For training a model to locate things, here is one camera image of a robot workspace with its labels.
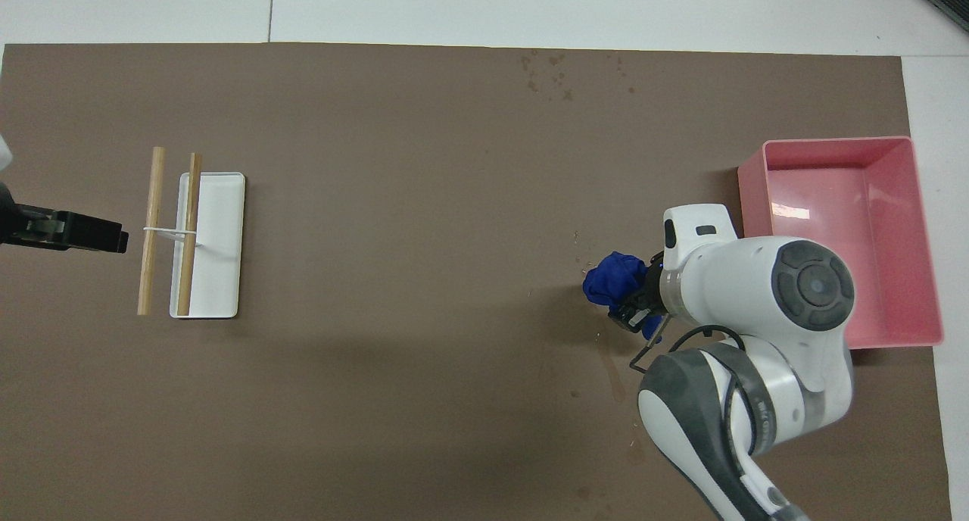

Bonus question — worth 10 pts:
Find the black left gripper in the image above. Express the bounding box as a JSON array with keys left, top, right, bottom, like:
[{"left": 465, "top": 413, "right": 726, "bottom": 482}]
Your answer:
[{"left": 0, "top": 182, "right": 129, "bottom": 254}]

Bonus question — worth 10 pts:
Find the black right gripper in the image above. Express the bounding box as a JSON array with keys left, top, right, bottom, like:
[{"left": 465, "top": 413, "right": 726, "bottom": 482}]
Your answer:
[{"left": 609, "top": 252, "right": 668, "bottom": 334}]

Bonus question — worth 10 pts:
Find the dark blue towel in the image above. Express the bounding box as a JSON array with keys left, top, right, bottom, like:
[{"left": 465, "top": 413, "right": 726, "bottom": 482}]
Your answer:
[{"left": 583, "top": 251, "right": 665, "bottom": 342}]

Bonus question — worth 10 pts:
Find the white towel rack base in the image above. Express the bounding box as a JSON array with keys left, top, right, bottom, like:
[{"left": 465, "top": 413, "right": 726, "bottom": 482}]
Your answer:
[{"left": 170, "top": 172, "right": 246, "bottom": 320}]

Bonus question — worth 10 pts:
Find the wooden rack rod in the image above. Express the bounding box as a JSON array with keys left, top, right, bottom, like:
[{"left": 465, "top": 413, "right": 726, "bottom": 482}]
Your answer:
[
  {"left": 137, "top": 147, "right": 167, "bottom": 316},
  {"left": 176, "top": 153, "right": 204, "bottom": 317}
]

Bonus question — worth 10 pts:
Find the brown paper table mat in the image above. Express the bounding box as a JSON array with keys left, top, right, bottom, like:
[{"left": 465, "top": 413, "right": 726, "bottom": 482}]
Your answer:
[{"left": 0, "top": 42, "right": 953, "bottom": 521}]

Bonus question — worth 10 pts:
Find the pink plastic bin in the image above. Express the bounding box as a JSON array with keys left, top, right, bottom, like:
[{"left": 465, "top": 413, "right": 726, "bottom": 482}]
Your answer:
[{"left": 738, "top": 136, "right": 945, "bottom": 350}]

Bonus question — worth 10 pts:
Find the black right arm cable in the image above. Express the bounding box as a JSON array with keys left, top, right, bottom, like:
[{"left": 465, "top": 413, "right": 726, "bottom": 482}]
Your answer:
[{"left": 630, "top": 317, "right": 750, "bottom": 461}]

